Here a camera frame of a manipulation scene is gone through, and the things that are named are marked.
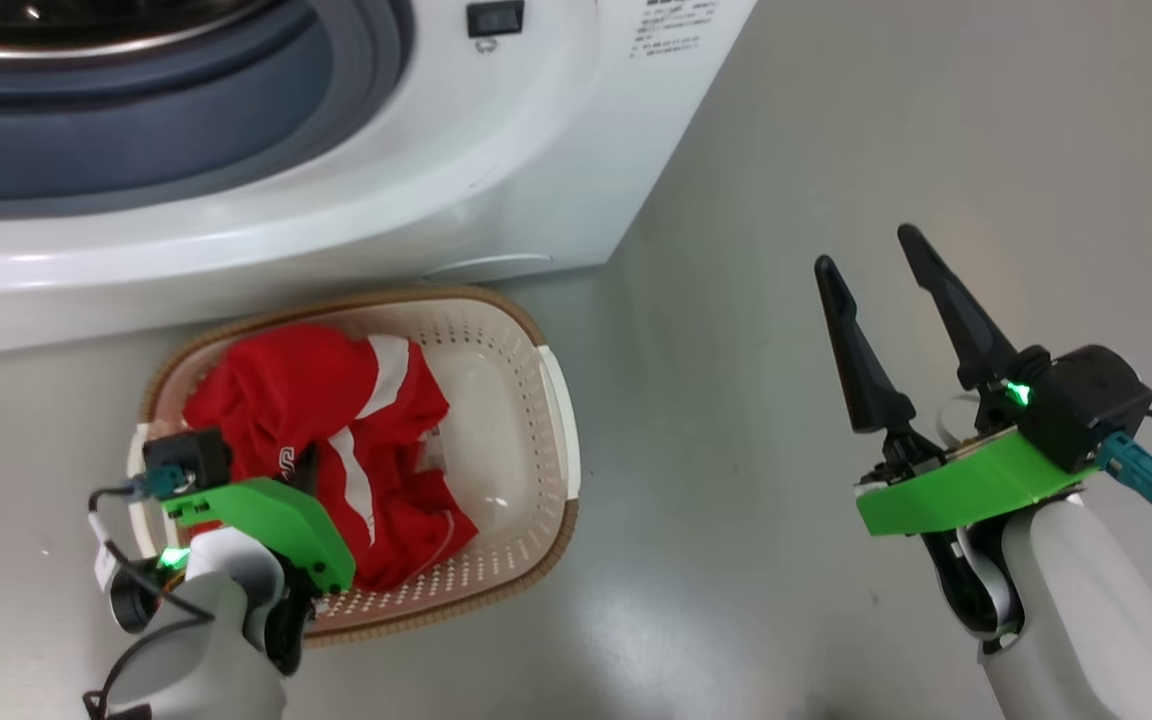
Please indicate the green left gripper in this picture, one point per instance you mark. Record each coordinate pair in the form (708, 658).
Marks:
(276, 515)

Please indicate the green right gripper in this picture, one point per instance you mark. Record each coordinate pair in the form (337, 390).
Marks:
(966, 490)

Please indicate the red and white garment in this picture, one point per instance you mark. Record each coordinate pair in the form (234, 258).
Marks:
(286, 390)

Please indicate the cream perforated basket brown rim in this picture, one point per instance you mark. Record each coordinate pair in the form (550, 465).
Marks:
(506, 420)

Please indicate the white front-load washing machine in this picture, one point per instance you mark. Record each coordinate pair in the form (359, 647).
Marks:
(436, 180)

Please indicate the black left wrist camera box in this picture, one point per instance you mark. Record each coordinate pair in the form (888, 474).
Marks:
(191, 458)

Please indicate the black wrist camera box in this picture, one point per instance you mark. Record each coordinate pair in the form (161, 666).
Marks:
(191, 458)
(1086, 405)

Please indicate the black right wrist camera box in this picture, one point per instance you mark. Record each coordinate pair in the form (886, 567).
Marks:
(1086, 405)

